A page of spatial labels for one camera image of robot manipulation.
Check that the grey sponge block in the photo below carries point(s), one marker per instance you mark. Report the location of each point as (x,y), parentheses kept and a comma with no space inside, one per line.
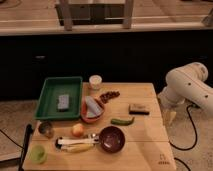
(63,102)

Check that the grey folded cloth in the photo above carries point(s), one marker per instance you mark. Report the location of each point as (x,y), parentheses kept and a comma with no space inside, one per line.
(93,108)

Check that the white handled utensil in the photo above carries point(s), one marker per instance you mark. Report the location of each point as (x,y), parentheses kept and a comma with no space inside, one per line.
(75,141)

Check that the black whiteboard eraser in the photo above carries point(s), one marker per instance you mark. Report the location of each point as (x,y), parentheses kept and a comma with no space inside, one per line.
(138,109)

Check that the wooden chair legs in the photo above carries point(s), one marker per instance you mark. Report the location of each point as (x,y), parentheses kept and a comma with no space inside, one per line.
(71,13)

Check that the green plastic tray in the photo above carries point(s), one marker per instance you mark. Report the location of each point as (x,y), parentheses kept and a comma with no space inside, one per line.
(52,88)

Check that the black bar left of table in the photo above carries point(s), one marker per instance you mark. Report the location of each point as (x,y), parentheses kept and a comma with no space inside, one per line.
(28,132)

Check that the white cup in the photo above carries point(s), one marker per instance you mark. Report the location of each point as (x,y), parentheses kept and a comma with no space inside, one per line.
(95,82)

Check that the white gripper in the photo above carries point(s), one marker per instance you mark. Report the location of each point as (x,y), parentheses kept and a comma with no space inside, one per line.
(167,108)

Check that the green chili pepper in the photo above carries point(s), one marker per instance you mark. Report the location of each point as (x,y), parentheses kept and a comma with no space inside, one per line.
(122,122)

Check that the light green cup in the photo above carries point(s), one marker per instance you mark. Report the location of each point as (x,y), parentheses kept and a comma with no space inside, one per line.
(38,154)

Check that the small metal cup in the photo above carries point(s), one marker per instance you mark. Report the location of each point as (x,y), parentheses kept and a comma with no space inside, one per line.
(46,129)

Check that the metal spoon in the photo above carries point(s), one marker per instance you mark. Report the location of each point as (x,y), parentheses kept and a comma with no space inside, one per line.
(92,135)

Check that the red grape bunch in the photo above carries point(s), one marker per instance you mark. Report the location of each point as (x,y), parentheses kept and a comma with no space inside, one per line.
(109,95)

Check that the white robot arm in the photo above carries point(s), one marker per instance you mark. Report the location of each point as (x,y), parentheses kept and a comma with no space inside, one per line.
(185,83)

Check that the purple bowl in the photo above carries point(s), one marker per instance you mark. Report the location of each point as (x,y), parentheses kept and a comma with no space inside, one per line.
(111,139)

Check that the yellow apple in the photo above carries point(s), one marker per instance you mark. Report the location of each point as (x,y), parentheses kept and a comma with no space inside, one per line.
(77,130)

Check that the orange bowl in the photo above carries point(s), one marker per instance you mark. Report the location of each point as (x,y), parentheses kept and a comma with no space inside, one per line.
(84,112)

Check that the yellow banana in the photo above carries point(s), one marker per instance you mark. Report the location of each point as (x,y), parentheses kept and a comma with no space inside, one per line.
(77,148)

